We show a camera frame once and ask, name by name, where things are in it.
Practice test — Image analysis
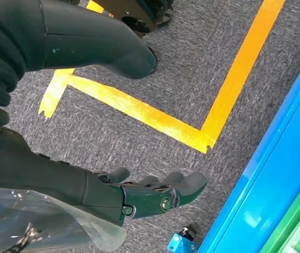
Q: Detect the clear plastic film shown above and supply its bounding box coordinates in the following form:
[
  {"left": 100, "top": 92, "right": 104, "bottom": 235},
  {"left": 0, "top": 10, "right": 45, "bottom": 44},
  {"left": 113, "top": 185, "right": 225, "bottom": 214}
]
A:
[{"left": 0, "top": 188, "right": 127, "bottom": 253}]

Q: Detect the black braided cable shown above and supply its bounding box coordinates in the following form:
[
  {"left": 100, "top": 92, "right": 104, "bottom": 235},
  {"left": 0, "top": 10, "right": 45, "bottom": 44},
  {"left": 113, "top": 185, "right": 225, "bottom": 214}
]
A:
[{"left": 3, "top": 223, "right": 43, "bottom": 253}]

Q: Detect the yellow floor tape square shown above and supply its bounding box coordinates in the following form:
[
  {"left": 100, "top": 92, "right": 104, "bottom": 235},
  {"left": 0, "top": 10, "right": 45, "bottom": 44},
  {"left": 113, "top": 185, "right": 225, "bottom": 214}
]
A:
[{"left": 38, "top": 0, "right": 286, "bottom": 154}]

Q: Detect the green plastic crate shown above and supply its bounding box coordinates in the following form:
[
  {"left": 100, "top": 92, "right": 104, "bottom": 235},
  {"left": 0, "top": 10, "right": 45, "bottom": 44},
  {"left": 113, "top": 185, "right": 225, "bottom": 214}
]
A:
[{"left": 260, "top": 164, "right": 300, "bottom": 253}]

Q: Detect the blue metal shelf rack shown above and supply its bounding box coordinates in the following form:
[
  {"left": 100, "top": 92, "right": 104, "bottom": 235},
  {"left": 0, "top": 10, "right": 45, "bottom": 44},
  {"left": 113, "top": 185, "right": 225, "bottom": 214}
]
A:
[{"left": 166, "top": 42, "right": 300, "bottom": 253}]

